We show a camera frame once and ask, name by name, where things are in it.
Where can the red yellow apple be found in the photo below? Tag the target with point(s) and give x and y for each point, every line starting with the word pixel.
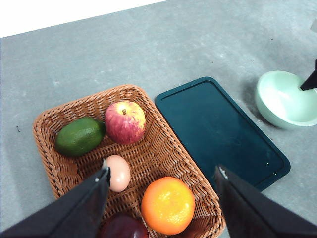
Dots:
pixel 125 122

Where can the dark rectangular tray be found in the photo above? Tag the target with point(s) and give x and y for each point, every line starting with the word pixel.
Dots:
pixel 221 134

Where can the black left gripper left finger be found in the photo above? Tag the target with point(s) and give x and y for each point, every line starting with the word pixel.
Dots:
pixel 79 214

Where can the pinkish brown egg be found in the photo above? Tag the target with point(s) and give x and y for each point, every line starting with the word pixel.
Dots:
pixel 119 172

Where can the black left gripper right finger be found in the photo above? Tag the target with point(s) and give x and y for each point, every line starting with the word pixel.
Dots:
pixel 250 214

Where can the brown wicker basket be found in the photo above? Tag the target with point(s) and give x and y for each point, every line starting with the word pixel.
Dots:
pixel 153 157

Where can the light green bowl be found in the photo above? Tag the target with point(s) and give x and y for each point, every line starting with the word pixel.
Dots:
pixel 281 97

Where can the dark purple plum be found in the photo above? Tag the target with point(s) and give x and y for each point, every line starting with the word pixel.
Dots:
pixel 122 225

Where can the orange fruit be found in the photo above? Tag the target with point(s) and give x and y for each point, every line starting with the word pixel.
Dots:
pixel 168 205

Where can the green avocado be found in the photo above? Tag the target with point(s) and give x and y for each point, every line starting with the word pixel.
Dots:
pixel 80 136

